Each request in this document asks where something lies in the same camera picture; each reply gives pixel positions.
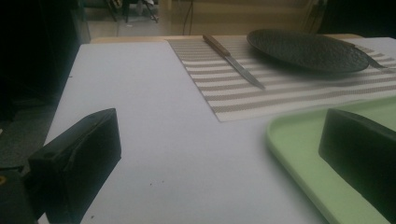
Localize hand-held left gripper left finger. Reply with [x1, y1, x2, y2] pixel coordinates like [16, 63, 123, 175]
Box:
[27, 107, 122, 224]

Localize black stand legs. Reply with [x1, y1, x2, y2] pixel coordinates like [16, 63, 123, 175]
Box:
[106, 0, 160, 24]

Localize black cable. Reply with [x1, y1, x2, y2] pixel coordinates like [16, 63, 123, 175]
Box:
[181, 0, 194, 35]

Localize light green tray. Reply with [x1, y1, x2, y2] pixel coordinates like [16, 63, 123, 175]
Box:
[265, 96, 396, 224]

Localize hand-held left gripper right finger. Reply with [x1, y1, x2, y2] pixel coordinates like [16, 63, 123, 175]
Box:
[318, 107, 396, 224]

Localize wooden handled knife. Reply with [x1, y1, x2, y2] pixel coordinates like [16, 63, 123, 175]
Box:
[202, 33, 266, 91]

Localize black textured plate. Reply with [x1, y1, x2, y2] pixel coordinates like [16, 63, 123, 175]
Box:
[246, 28, 371, 74]

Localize striped placemat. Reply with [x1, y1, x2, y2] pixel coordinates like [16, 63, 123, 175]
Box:
[166, 35, 396, 123]

